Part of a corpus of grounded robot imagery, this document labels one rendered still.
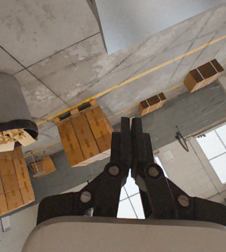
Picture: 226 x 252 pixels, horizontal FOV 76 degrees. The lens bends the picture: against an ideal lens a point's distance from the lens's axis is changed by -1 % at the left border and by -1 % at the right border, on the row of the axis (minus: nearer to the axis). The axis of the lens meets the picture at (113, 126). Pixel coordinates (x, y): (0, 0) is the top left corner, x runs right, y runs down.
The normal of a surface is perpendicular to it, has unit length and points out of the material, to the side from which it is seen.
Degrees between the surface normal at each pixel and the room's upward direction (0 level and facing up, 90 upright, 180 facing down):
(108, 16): 0
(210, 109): 90
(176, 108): 90
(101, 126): 90
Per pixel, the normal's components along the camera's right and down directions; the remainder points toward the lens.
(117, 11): 0.40, 0.88
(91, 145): -0.15, -0.24
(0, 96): 0.36, -0.44
